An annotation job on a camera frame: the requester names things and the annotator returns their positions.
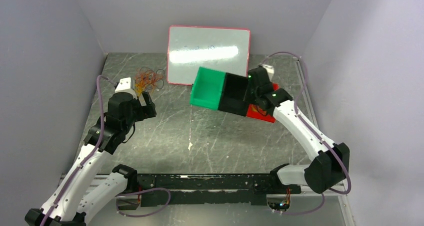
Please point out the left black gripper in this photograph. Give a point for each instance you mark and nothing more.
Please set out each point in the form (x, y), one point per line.
(145, 111)

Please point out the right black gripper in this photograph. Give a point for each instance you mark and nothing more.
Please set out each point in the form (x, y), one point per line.
(247, 97)

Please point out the red plastic bin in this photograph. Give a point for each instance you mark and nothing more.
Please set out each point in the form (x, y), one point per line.
(252, 110)

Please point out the black plastic bin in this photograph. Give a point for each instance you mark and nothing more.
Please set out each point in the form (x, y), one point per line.
(233, 94)

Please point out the green plastic bin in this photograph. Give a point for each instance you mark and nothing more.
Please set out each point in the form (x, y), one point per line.
(207, 88)

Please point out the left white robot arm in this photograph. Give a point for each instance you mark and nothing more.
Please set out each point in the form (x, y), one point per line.
(71, 204)

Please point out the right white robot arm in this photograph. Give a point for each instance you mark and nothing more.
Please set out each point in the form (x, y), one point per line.
(329, 161)

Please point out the pink framed whiteboard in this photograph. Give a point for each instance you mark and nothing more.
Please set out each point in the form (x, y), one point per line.
(219, 48)

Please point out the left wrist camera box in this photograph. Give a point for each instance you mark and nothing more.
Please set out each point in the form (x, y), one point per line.
(126, 85)

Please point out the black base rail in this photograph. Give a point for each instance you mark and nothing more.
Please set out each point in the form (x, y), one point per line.
(187, 189)

